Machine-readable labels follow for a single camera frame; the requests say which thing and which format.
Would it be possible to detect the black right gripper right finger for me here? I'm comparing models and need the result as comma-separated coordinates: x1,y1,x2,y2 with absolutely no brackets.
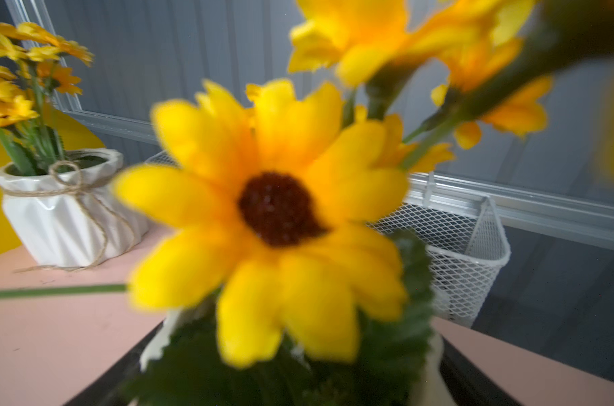
439,338,521,406

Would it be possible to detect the yellow wooden shelf unit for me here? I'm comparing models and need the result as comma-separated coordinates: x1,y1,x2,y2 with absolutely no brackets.
0,103,614,406

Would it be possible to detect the shelf sunflower pot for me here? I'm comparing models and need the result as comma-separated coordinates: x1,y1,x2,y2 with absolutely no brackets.
0,0,614,406
0,22,149,271

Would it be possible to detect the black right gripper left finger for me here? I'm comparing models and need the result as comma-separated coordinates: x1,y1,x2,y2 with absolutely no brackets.
65,321,163,406

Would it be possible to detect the white mesh desk organizer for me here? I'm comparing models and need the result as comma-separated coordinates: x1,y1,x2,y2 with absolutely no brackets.
144,149,512,328

